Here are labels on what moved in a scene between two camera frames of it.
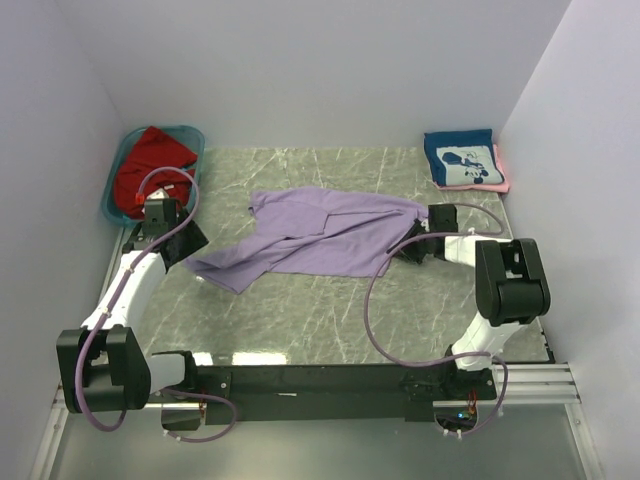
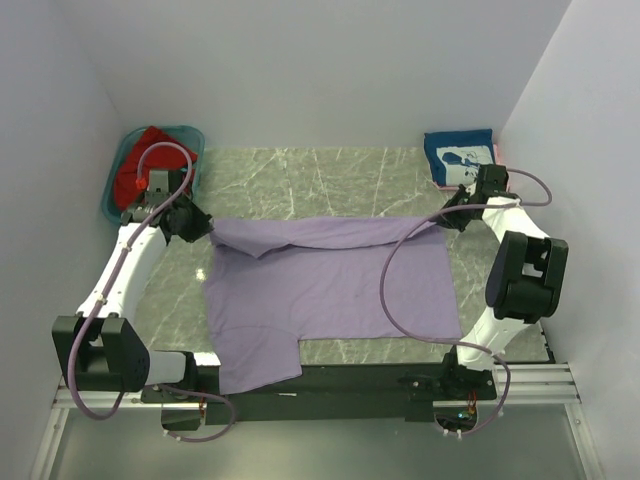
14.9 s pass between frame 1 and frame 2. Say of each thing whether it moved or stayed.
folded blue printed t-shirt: stayed
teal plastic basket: stayed
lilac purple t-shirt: moved
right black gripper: moved
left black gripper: moved
